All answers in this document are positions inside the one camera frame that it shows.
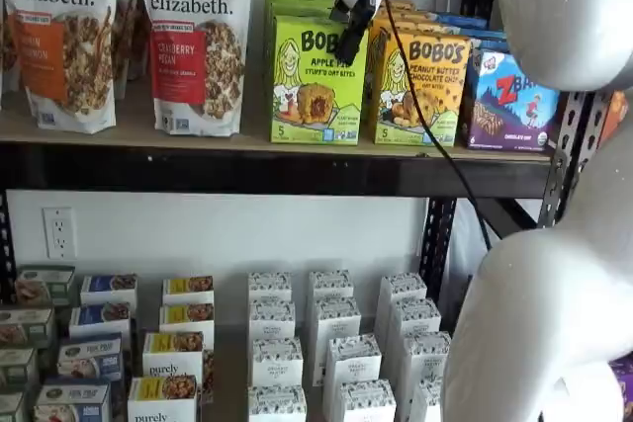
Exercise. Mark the green Bobo's apple pie box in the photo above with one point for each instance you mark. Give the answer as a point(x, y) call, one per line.
point(306, 110)
point(297, 1)
point(297, 11)

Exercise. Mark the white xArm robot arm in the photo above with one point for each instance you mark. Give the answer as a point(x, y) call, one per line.
point(559, 22)

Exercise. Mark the yellow Bobo's peanut butter box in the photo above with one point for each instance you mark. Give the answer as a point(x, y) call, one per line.
point(415, 24)
point(440, 106)
point(400, 2)
point(405, 12)

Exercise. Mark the blue purple Zbar box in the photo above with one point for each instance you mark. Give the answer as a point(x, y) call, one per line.
point(470, 31)
point(487, 44)
point(460, 19)
point(509, 106)

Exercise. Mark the black metal shelf rack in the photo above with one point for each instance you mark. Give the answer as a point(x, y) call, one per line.
point(247, 170)

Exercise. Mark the wooden shelf board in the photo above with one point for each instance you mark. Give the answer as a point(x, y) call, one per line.
point(133, 125)

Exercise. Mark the white floral Organic Pantry box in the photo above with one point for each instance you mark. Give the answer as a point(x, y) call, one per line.
point(269, 286)
point(277, 362)
point(331, 284)
point(336, 323)
point(423, 362)
point(424, 402)
point(403, 288)
point(277, 404)
point(363, 402)
point(352, 362)
point(414, 323)
point(272, 320)

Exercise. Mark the orange snack box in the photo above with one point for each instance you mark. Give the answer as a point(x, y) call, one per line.
point(615, 113)

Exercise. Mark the yellow label Purely Elizabeth box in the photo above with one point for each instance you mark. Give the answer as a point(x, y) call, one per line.
point(163, 399)
point(188, 289)
point(173, 353)
point(187, 318)

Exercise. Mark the blue label oatmeal box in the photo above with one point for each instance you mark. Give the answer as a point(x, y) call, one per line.
point(99, 318)
point(109, 288)
point(91, 360)
point(71, 404)

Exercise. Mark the green label oatmeal box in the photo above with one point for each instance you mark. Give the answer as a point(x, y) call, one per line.
point(47, 283)
point(17, 367)
point(27, 328)
point(10, 407)

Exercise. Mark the purple snack box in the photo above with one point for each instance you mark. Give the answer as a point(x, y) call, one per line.
point(624, 392)

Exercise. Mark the Purely Elizabeth bag red label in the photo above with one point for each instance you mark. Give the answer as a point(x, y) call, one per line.
point(193, 71)

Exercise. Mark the white granola bag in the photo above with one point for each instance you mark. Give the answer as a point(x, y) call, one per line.
point(129, 36)

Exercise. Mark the white plastic sheet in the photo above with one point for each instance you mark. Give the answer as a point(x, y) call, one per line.
point(465, 244)

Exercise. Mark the Purely Elizabeth bag orange label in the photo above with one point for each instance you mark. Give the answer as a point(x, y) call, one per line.
point(59, 71)

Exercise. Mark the white patterned small boxes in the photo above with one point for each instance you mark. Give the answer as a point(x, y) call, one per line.
point(230, 353)

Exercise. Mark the white wall power outlet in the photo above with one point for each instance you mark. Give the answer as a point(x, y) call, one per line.
point(59, 233)

